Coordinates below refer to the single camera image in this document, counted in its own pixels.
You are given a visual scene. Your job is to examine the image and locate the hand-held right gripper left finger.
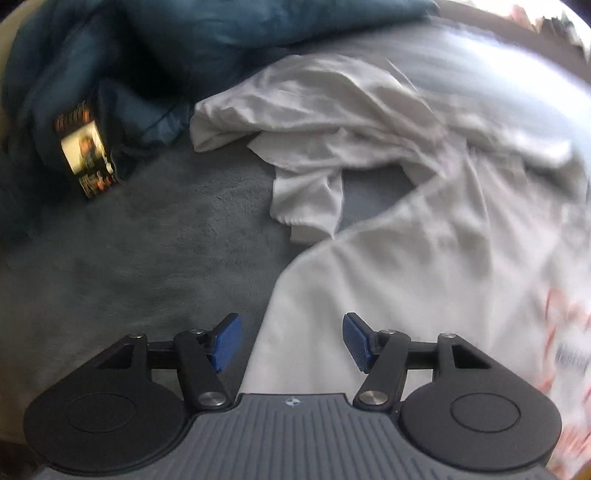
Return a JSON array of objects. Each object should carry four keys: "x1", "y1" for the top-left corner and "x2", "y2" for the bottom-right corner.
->
[{"x1": 95, "y1": 313, "x2": 244, "y2": 411}]

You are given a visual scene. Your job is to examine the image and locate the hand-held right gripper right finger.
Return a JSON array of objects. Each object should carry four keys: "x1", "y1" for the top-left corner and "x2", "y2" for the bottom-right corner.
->
[{"x1": 342, "y1": 313, "x2": 492, "y2": 411}]

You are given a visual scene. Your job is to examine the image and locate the white bear print sweatshirt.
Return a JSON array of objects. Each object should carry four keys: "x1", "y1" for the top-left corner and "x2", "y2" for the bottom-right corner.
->
[{"x1": 189, "y1": 53, "x2": 591, "y2": 467}]

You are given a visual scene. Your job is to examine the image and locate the black orange printed packet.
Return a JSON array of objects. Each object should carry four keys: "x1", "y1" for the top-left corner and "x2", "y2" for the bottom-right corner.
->
[{"x1": 53, "y1": 102, "x2": 123, "y2": 200}]

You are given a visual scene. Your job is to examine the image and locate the teal duvet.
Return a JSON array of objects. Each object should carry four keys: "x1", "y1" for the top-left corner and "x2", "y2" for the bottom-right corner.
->
[{"x1": 0, "y1": 0, "x2": 441, "y2": 185}]

